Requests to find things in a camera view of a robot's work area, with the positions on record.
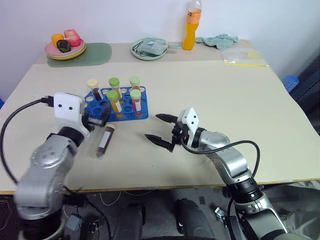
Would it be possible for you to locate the green cloth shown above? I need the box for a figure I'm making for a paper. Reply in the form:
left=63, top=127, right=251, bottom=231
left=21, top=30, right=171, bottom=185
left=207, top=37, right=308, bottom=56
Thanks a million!
left=195, top=33, right=240, bottom=51

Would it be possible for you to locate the green placemat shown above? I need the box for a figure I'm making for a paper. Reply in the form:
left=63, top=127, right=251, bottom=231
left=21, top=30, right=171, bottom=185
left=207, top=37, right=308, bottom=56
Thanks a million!
left=47, top=42, right=113, bottom=68

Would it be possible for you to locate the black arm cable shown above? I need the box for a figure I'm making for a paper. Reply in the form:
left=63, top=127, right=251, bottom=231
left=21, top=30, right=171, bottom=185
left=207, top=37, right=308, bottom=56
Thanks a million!
left=181, top=138, right=261, bottom=181
left=0, top=95, right=55, bottom=186

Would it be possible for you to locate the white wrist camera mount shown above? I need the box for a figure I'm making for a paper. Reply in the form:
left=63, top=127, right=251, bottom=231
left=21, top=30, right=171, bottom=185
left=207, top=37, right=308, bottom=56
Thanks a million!
left=53, top=92, right=91, bottom=137
left=177, top=107, right=201, bottom=149

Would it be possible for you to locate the clear zip bag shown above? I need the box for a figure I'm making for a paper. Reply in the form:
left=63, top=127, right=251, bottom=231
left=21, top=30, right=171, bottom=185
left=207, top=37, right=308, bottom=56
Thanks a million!
left=219, top=48, right=270, bottom=68

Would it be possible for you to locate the grey power adapter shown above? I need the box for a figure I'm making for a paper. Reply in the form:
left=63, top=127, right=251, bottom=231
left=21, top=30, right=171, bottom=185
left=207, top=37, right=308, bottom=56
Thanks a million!
left=65, top=214, right=83, bottom=233

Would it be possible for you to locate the orange toy fruit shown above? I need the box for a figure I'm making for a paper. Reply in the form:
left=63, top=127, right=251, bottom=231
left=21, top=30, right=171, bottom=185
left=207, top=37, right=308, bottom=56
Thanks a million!
left=51, top=32, right=66, bottom=46

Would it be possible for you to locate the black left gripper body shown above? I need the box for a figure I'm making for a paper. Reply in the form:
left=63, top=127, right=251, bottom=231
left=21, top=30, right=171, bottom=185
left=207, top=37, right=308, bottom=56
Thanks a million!
left=80, top=110, right=97, bottom=133

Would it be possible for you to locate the black chair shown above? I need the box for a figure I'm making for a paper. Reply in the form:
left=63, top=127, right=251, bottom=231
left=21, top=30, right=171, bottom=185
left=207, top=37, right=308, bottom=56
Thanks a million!
left=290, top=44, right=320, bottom=137

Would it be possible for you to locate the blue test tube rack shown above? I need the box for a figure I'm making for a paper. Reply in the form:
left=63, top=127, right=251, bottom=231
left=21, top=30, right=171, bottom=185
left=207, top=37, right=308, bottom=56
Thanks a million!
left=83, top=86, right=150, bottom=123

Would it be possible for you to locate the dark green toy fruit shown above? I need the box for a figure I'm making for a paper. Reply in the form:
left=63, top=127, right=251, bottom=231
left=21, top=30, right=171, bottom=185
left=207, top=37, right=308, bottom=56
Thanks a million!
left=56, top=39, right=72, bottom=53

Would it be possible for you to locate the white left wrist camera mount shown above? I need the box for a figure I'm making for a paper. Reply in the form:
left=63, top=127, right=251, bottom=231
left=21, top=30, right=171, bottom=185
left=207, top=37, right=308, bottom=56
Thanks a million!
left=53, top=92, right=91, bottom=137

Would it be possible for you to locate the green-capped orange test tube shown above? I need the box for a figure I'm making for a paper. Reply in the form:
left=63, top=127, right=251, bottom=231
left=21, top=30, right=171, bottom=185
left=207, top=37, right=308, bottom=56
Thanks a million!
left=106, top=90, right=125, bottom=119

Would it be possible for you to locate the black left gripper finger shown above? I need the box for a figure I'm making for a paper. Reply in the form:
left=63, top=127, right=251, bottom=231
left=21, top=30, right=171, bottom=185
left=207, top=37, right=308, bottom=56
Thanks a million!
left=87, top=116, right=106, bottom=128
left=100, top=101, right=113, bottom=123

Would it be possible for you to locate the light green plate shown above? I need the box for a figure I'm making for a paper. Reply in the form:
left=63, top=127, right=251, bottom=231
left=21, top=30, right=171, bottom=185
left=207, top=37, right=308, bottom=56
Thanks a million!
left=46, top=42, right=87, bottom=59

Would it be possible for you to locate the red toy apple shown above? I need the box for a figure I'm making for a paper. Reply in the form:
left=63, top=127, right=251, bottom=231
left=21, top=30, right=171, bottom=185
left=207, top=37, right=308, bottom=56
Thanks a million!
left=63, top=28, right=82, bottom=48

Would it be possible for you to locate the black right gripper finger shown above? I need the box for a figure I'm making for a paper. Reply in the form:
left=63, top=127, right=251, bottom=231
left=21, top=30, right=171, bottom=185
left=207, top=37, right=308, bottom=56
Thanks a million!
left=155, top=113, right=179, bottom=124
left=144, top=133, right=175, bottom=154

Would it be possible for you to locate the blue ribbed water jug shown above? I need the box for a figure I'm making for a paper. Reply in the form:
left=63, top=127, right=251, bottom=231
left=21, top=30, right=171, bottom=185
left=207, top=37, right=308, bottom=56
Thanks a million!
left=282, top=74, right=301, bottom=94

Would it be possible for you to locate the dark rounded shape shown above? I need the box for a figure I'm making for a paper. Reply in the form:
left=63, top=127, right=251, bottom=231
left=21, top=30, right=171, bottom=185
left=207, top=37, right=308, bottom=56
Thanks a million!
left=173, top=198, right=216, bottom=240
left=112, top=200, right=147, bottom=240

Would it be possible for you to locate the white floor cable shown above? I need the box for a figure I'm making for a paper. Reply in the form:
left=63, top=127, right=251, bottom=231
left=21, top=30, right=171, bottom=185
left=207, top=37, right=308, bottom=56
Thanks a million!
left=99, top=191, right=156, bottom=206

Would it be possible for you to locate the pink plate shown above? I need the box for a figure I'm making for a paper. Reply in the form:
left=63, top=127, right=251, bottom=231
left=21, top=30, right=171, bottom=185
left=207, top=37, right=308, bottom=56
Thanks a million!
left=44, top=39, right=85, bottom=56

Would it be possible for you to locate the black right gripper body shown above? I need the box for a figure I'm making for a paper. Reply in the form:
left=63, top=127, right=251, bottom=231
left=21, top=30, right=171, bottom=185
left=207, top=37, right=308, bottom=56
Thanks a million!
left=171, top=122, right=191, bottom=148

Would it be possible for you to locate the green-capped yellow test tube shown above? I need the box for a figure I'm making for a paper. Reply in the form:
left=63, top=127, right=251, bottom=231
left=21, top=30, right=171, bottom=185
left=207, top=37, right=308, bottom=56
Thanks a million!
left=108, top=77, right=123, bottom=100

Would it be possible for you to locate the orange drink bottle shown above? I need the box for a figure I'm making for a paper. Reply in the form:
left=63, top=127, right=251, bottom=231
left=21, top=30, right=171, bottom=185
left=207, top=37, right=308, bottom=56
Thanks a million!
left=182, top=0, right=203, bottom=52

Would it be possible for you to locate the green-capped red test tube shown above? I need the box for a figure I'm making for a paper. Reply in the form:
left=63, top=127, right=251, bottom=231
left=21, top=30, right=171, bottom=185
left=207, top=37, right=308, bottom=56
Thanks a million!
left=129, top=89, right=144, bottom=118
left=128, top=76, right=142, bottom=91

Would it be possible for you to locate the yellow plate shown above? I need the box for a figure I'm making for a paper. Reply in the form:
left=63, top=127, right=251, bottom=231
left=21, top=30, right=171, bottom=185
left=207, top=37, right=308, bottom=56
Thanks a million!
left=47, top=44, right=88, bottom=61

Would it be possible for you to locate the black floor cable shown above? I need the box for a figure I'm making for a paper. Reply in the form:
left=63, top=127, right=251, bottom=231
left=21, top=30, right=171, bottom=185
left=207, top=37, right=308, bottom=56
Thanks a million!
left=62, top=185, right=112, bottom=240

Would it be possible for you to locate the cream-capped dark red test tube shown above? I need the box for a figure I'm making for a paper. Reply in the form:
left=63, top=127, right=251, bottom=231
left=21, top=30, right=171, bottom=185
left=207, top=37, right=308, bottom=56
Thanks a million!
left=86, top=78, right=105, bottom=101
left=94, top=122, right=118, bottom=160

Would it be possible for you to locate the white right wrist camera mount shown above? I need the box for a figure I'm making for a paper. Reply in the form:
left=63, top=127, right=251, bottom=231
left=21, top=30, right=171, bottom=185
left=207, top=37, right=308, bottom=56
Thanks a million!
left=177, top=107, right=201, bottom=149

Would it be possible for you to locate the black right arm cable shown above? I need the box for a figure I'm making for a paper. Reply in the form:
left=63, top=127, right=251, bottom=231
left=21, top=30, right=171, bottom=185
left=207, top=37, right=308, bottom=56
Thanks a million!
left=181, top=138, right=261, bottom=181

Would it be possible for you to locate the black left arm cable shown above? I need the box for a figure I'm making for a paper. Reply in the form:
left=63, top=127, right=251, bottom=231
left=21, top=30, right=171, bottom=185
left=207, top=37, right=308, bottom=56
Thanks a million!
left=0, top=95, right=55, bottom=186

